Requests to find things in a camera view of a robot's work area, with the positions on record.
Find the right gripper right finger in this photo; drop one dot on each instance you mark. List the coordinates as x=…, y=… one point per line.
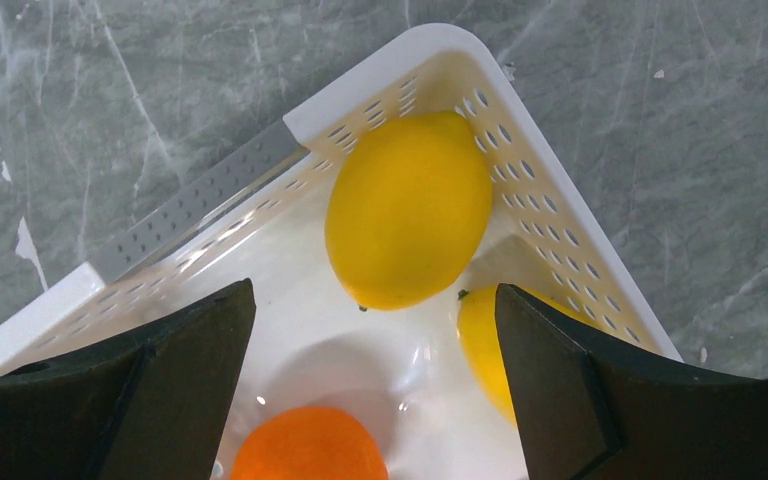
x=591, y=406

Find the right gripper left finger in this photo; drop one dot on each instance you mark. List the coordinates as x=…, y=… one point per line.
x=148, y=403

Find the orange fruit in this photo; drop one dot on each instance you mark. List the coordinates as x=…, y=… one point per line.
x=312, y=442

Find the white perforated plastic basket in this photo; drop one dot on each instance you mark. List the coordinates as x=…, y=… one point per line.
x=260, y=213

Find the yellow fruit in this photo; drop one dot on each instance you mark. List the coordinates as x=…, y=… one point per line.
x=408, y=210

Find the yellow mango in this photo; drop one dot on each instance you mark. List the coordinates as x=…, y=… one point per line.
x=477, y=335

